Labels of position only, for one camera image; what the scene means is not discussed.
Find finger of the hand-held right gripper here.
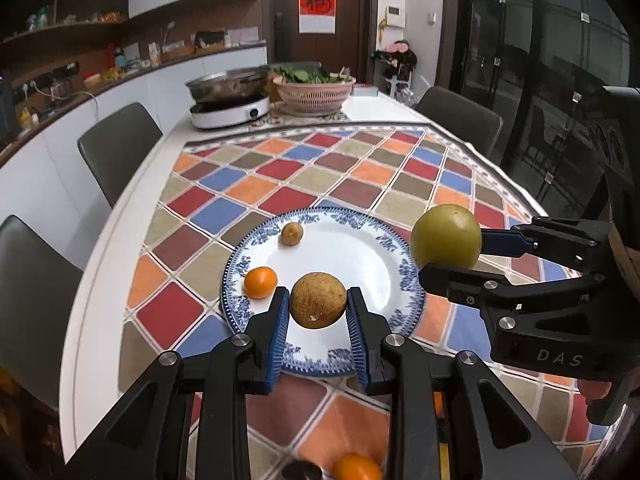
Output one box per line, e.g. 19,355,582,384
417,264,608,331
479,216,612,273

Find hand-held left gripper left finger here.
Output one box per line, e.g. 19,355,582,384
62,287,291,480

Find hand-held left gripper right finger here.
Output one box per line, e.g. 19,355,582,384
346,287,583,480

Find green round fruit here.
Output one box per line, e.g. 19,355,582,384
411,204,483,272

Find large brown round fruit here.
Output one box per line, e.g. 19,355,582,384
290,272,348,331

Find blue and white plate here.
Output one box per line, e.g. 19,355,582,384
221,206,427,378

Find person's right hand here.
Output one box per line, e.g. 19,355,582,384
577,379,614,404

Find small orange citrus fruit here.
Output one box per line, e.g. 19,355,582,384
332,452,384,480
243,266,279,300

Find dark round object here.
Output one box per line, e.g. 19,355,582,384
281,460,323,480

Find grey dining chair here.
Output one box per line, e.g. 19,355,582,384
0,215,85,411
77,102,164,209
415,85,504,161

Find colourful checkered tablecloth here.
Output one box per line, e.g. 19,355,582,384
117,120,622,480

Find glass sliding door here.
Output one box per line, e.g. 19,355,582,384
450,0,633,221

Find rack with bags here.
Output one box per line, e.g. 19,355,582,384
371,40,419,102

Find patterned table mat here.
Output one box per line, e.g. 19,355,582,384
248,102,351,130

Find pink plastic colander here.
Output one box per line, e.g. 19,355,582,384
272,74,357,114

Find white induction cooker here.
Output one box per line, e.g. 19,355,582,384
189,92,272,131

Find green leafy vegetables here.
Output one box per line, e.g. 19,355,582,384
274,62,352,85

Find steel hot pot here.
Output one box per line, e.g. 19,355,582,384
185,65,271,106

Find dark wooden door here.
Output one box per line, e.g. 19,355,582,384
267,0,372,86

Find white counter cabinet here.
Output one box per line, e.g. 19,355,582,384
0,42,269,281

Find red and white wall calendar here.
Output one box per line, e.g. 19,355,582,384
298,0,337,35

